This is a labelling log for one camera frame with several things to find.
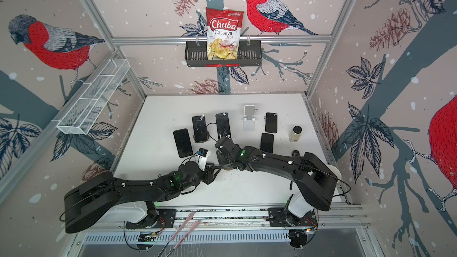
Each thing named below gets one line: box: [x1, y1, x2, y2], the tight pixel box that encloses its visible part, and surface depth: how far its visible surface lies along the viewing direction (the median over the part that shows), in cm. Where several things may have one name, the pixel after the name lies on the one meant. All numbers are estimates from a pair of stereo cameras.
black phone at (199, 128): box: [192, 115, 208, 141], surface depth 95 cm
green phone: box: [260, 132, 275, 154], surface depth 100 cm
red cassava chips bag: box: [205, 7, 244, 61], surface depth 86 cm
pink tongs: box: [157, 212, 201, 257], surface depth 71 cm
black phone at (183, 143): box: [173, 128, 193, 159], surface depth 87 cm
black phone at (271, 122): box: [264, 112, 278, 134], surface depth 109 cm
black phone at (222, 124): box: [215, 111, 231, 140], surface depth 92 cm
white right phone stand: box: [243, 105, 256, 131], surface depth 105 cm
